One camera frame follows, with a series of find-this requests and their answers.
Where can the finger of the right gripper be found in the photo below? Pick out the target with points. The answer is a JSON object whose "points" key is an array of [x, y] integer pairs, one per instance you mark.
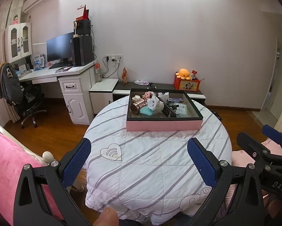
{"points": [[260, 153], [272, 134]]}

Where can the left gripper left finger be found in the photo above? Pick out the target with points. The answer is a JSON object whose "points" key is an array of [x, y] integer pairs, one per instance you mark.
{"points": [[31, 206]]}

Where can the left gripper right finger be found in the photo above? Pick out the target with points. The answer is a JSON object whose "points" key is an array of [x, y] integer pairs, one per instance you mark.
{"points": [[246, 207]]}

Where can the black remote control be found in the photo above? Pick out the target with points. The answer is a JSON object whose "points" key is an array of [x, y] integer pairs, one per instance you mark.
{"points": [[166, 109]]}

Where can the white round night light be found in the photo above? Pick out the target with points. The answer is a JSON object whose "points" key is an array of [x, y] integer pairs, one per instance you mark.
{"points": [[155, 104]]}

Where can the teal egg-shaped case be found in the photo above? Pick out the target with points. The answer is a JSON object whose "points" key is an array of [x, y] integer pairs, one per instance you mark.
{"points": [[146, 111]]}

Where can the pink block pig toy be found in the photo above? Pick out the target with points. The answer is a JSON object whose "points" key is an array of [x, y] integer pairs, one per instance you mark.
{"points": [[148, 95]]}

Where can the rose gold metal cup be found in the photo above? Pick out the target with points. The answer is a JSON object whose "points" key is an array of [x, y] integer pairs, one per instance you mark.
{"points": [[136, 106]]}

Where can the white power adapter plug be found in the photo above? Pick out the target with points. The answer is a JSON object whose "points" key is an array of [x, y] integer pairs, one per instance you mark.
{"points": [[164, 96]]}

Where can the clear glass jar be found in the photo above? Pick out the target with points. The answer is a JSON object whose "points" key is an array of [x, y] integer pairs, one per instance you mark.
{"points": [[136, 97]]}

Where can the person's hand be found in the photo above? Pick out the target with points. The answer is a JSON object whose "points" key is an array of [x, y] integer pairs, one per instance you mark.
{"points": [[108, 217]]}

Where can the pink bed cover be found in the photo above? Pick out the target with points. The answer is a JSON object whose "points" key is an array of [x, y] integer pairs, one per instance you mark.
{"points": [[12, 159]]}

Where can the black floor scale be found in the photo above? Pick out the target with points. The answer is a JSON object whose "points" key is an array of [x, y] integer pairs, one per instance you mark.
{"points": [[216, 115]]}

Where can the clear plastic battery pack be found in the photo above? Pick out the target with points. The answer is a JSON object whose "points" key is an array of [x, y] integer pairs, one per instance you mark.
{"points": [[182, 110]]}

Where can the white striped quilt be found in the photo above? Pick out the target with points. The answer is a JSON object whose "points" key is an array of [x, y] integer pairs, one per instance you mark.
{"points": [[148, 176]]}

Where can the red toy crate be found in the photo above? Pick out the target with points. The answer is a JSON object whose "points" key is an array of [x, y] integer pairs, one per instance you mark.
{"points": [[186, 85]]}

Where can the orange octopus plush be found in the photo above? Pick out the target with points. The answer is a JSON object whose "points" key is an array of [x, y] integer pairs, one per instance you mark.
{"points": [[183, 74]]}

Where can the black office chair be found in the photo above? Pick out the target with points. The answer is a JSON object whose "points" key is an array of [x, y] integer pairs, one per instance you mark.
{"points": [[26, 99]]}

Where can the pink box with black rim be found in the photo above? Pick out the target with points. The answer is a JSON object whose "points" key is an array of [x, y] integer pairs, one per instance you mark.
{"points": [[158, 122]]}

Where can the white desk with drawers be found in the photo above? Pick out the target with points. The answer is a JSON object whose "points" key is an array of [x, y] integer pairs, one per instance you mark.
{"points": [[74, 85]]}

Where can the low black white cabinet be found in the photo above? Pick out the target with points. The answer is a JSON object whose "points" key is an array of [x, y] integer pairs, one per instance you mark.
{"points": [[109, 90]]}

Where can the plastic wrapped packet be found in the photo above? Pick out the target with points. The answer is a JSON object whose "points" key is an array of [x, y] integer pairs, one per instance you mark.
{"points": [[141, 82]]}

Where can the clear bottle orange cap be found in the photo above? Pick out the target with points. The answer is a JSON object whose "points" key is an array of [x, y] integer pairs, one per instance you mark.
{"points": [[98, 72]]}

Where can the orange figurine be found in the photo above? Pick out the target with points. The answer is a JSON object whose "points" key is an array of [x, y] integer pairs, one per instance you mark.
{"points": [[124, 76]]}

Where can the black computer monitor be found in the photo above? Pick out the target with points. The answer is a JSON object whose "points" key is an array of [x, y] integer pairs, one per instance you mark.
{"points": [[60, 48]]}

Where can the black computer tower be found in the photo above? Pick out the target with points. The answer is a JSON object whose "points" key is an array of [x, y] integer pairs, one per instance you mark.
{"points": [[82, 50]]}

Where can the white glass door cupboard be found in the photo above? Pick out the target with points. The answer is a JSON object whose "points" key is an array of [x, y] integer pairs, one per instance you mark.
{"points": [[18, 41]]}

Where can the black speaker with red items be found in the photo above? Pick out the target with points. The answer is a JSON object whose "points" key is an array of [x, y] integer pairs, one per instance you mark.
{"points": [[82, 24]]}

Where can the white wall power outlet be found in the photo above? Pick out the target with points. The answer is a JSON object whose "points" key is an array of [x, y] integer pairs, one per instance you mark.
{"points": [[115, 57]]}

